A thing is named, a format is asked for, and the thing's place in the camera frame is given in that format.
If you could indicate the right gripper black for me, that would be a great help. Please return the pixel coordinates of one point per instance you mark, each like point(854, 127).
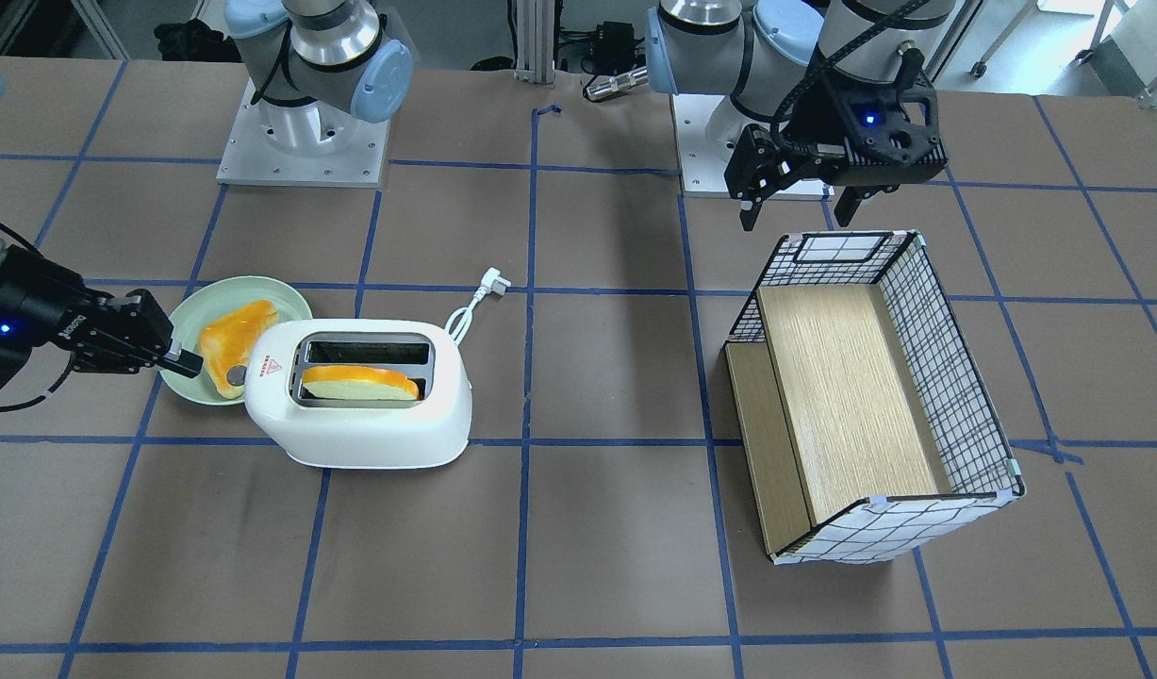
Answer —
point(26, 302)

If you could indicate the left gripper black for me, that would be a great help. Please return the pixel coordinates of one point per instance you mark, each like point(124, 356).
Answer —
point(826, 120)

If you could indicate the white toaster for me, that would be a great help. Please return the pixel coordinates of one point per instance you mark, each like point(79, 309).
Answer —
point(360, 435)

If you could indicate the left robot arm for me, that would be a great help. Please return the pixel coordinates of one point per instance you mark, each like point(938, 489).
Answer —
point(764, 55)

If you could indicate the toast slice in toaster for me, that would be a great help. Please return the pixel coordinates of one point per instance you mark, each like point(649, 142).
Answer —
point(359, 383)

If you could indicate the toast slice on plate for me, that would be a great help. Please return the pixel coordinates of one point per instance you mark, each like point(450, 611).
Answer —
point(227, 342)

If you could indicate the wooden board in basket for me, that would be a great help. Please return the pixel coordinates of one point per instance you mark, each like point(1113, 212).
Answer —
point(834, 431)

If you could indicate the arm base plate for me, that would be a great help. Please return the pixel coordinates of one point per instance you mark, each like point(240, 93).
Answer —
point(706, 128)
point(313, 146)

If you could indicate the wire grid basket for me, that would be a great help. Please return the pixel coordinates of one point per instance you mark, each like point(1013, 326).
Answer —
point(982, 471)

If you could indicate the aluminium frame post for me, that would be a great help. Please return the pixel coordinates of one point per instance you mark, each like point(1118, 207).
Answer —
point(534, 25)

